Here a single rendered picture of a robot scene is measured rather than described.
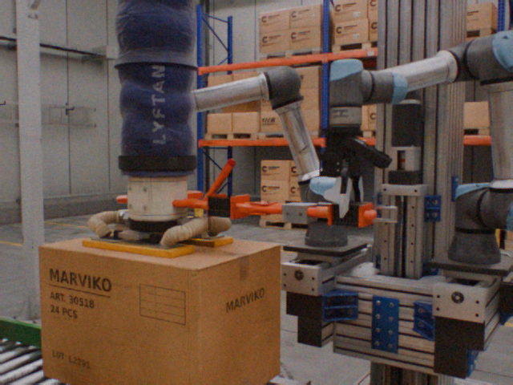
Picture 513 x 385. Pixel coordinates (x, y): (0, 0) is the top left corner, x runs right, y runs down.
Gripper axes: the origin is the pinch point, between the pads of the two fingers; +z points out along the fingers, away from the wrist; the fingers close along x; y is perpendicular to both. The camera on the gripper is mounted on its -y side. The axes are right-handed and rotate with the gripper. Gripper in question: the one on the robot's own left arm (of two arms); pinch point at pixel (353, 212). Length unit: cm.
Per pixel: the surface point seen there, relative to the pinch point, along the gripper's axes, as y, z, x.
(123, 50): 63, -42, 11
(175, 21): 49, -49, 5
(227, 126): 538, -65, -726
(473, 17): 100, -210, -712
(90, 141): 893, -41, -704
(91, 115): 893, -98, -710
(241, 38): 592, -259, -859
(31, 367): 129, 67, -3
